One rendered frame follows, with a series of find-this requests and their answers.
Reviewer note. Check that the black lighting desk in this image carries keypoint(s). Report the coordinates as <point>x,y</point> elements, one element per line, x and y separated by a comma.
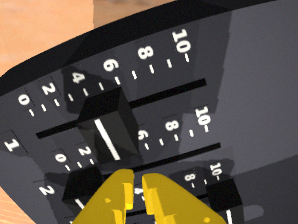
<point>204,92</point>

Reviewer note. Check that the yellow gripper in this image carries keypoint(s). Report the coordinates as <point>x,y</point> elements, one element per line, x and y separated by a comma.
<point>168,201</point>

